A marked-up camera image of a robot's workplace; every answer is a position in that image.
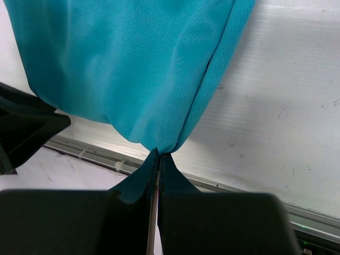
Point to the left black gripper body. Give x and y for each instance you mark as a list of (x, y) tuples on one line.
[(27, 123)]

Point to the teal t-shirt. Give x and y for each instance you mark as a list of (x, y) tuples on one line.
[(148, 68)]

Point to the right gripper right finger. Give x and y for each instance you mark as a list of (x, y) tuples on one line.
[(195, 222)]

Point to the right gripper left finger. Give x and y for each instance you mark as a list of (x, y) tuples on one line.
[(117, 221)]

